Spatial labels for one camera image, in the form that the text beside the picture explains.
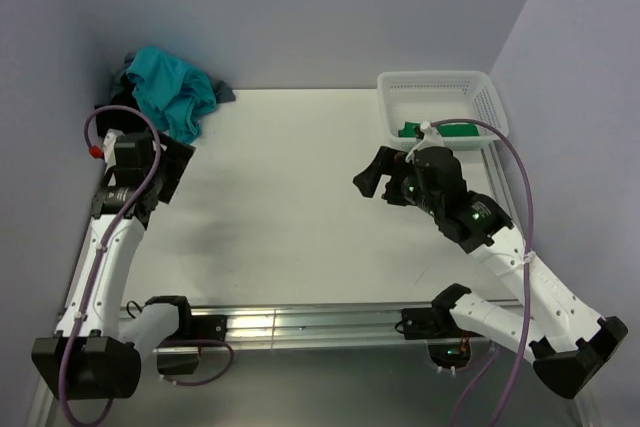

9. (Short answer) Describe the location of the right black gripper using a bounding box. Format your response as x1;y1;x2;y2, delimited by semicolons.
353;145;442;217

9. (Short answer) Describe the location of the teal t-shirt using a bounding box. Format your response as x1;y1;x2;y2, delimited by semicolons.
126;47;217;144

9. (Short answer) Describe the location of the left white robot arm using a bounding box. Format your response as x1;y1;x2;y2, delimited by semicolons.
31;131;195;400

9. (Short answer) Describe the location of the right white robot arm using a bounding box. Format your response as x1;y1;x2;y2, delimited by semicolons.
353;146;628;399

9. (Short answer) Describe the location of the black t-shirt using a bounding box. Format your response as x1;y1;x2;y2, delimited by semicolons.
95;91;149;138

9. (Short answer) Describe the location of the rolled green t-shirt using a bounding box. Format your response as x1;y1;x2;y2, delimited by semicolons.
397;122;479;138

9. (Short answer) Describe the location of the white plastic basket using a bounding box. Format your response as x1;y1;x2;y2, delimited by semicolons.
377;71;509;151

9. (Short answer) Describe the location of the grey-blue t-shirt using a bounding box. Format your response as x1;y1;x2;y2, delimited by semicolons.
109;52;236;103

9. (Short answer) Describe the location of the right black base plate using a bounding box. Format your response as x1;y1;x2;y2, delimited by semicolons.
396;307;449;340

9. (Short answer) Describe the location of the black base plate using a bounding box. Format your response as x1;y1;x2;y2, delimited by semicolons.
189;314;228;341
396;307;449;340

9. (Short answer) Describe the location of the aluminium rail frame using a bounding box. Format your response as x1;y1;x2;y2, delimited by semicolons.
49;146;571;353

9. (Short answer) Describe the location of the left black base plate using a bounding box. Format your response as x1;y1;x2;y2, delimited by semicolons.
189;314;228;341

